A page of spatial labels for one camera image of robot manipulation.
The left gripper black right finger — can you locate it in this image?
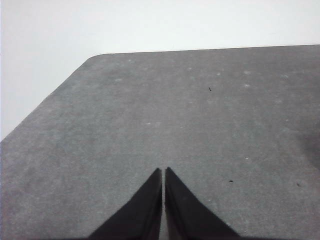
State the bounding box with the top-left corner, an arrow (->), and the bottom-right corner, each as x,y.
164,166 -> 242,240

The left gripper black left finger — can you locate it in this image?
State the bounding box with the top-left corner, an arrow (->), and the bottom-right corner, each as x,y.
88,167 -> 163,240

